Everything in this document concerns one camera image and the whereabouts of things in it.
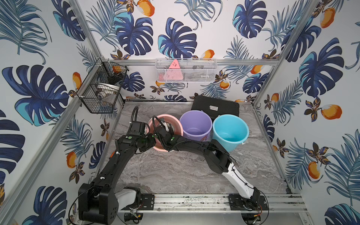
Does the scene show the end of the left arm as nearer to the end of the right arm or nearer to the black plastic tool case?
the end of the right arm

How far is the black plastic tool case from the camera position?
1.10m

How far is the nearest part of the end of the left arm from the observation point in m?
0.59

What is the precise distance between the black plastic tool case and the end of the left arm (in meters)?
0.49

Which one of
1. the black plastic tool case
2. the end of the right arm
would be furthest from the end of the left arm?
the black plastic tool case
